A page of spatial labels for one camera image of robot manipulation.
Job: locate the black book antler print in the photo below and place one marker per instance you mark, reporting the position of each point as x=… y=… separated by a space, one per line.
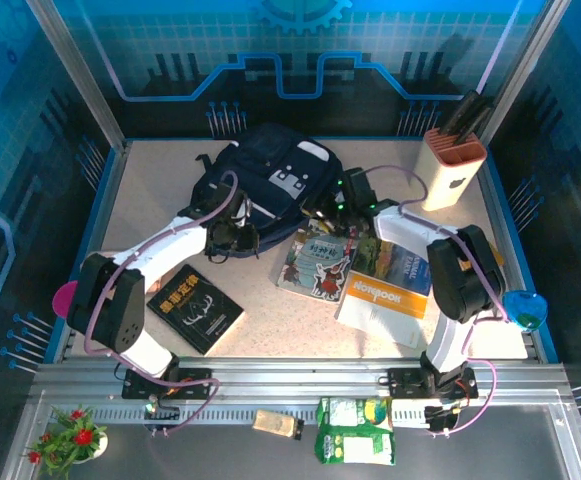
x=195 y=310

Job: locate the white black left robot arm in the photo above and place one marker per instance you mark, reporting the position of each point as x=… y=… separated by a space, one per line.
x=170 y=245

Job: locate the aluminium front rail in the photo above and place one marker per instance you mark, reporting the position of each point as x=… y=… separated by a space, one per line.
x=295 y=375

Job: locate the aluminium frame post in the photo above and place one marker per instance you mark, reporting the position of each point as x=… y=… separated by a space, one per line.
x=522 y=65
x=82 y=75

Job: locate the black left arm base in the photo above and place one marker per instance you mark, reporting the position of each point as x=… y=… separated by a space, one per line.
x=195 y=382

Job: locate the navy blue backpack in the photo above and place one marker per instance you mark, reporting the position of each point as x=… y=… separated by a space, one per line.
x=275 y=170

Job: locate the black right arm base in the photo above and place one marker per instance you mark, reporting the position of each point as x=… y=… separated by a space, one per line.
x=405 y=382

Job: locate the illustrated comic book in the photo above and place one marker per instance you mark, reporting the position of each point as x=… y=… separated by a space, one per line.
x=315 y=270

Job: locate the pink plastic goblet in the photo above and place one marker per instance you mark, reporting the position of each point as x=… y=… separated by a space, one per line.
x=64 y=300

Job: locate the potted plant red flowers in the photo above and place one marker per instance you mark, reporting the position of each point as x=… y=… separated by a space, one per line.
x=70 y=440

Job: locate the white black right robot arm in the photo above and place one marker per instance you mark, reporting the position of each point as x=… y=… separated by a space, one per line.
x=405 y=230

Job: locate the cream knife block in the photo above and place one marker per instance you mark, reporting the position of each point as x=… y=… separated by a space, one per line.
x=445 y=175

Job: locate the blue plastic goblet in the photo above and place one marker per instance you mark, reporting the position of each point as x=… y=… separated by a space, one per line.
x=525 y=310

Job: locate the green snack packet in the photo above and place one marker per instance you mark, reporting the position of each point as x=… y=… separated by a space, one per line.
x=355 y=447

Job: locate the small beige packet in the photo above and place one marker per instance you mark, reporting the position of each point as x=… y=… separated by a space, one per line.
x=275 y=424

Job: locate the orange white notebook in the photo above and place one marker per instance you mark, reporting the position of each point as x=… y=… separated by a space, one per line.
x=380 y=310

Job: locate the Animal Farm book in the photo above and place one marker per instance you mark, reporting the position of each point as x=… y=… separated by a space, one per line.
x=400 y=267

